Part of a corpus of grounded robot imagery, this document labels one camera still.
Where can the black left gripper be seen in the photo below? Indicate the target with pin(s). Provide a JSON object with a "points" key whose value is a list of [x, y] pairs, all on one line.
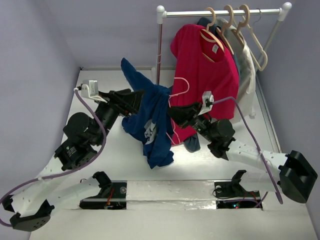
{"points": [[119, 100]]}

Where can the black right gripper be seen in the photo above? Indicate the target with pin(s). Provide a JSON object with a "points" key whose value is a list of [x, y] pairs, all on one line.
{"points": [[194, 117]]}

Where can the pink wire hanger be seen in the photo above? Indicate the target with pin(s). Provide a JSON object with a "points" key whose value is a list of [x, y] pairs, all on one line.
{"points": [[173, 143]]}

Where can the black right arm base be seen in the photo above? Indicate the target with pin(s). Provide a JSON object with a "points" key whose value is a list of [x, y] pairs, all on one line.
{"points": [[231, 195]]}

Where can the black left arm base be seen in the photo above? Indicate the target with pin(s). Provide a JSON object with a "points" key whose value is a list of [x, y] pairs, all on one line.
{"points": [[112, 195]]}

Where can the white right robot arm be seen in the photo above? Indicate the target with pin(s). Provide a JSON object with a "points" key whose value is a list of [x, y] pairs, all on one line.
{"points": [[288, 174]]}

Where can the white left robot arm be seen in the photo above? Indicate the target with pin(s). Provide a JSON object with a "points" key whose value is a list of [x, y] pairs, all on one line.
{"points": [[34, 201]]}

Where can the red t shirt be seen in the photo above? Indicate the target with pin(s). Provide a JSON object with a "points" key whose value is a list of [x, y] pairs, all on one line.
{"points": [[203, 65]]}

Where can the wooden hanger with red shirt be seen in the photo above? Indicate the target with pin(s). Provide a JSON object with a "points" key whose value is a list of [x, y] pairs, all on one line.
{"points": [[209, 36]]}

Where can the white t shirt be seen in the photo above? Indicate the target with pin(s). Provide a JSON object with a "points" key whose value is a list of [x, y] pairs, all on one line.
{"points": [[247, 77]]}

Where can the wooden hanger with white shirt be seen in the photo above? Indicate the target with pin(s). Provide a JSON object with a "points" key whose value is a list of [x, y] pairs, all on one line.
{"points": [[242, 24]]}

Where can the white metal clothes rack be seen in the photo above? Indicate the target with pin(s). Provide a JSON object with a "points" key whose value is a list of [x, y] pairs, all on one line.
{"points": [[161, 14]]}

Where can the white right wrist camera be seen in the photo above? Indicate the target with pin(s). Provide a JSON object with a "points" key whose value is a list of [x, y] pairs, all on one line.
{"points": [[207, 102]]}

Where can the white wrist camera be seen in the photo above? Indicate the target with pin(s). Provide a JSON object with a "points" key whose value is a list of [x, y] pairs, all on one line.
{"points": [[207, 102], [89, 89]]}

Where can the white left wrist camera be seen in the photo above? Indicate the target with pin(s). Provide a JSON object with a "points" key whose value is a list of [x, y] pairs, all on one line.
{"points": [[89, 89]]}

